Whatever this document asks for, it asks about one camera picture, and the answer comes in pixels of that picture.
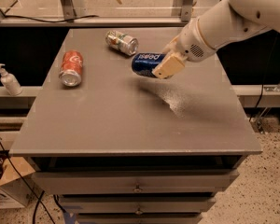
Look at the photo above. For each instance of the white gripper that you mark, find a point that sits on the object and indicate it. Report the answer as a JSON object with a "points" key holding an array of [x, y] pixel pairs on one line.
{"points": [[189, 44]]}

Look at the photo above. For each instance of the blue pepsi can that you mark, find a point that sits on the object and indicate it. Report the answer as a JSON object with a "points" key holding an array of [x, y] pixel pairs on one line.
{"points": [[144, 63]]}

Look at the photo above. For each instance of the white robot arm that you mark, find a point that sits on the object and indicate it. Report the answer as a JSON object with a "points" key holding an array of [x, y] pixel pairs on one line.
{"points": [[227, 22]]}

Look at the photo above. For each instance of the white green soda can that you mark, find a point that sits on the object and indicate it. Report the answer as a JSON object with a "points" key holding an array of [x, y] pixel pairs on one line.
{"points": [[121, 42]]}

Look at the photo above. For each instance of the red coke can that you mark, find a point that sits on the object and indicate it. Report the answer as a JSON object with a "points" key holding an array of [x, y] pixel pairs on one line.
{"points": [[71, 69]]}

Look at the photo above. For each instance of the grey drawer cabinet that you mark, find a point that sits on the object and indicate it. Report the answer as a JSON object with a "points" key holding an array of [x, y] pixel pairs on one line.
{"points": [[117, 121]]}

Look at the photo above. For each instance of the top grey drawer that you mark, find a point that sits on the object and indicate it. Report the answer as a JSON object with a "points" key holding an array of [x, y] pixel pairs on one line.
{"points": [[137, 182]]}

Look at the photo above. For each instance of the grey drawer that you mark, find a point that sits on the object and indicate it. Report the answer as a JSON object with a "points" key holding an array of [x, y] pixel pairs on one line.
{"points": [[137, 204], [139, 219], [137, 182]]}

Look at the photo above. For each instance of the white pump dispenser bottle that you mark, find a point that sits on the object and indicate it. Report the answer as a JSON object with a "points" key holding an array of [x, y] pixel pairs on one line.
{"points": [[9, 81]]}

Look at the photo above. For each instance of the middle grey drawer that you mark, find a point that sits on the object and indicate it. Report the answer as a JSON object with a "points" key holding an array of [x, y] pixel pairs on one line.
{"points": [[137, 204]]}

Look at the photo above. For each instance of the bottom grey drawer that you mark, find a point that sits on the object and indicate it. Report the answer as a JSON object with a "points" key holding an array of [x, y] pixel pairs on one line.
{"points": [[139, 219]]}

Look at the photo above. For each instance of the cardboard box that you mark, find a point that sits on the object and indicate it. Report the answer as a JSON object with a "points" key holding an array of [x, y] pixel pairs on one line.
{"points": [[16, 185]]}

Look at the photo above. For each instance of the left grey metal bracket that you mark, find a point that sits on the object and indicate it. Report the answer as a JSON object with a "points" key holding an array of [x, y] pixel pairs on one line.
{"points": [[73, 9]]}

